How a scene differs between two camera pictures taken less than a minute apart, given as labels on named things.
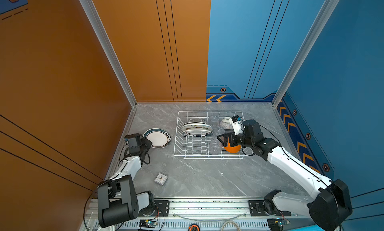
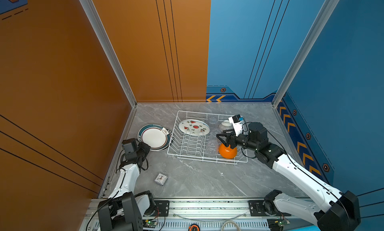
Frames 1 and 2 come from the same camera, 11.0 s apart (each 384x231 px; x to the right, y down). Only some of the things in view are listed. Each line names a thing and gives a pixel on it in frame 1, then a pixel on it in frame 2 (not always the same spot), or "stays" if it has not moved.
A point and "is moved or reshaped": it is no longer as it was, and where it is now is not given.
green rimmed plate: [196, 133] -> [157, 137]
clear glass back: [214, 120] stays
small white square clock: [160, 179] stays
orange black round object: [190, 228] stays
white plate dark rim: [160, 138] is moved or reshaped
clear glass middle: [218, 131] stays
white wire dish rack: [197, 133] is moved or reshaped
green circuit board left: [148, 223] stays
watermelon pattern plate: [197, 125] stays
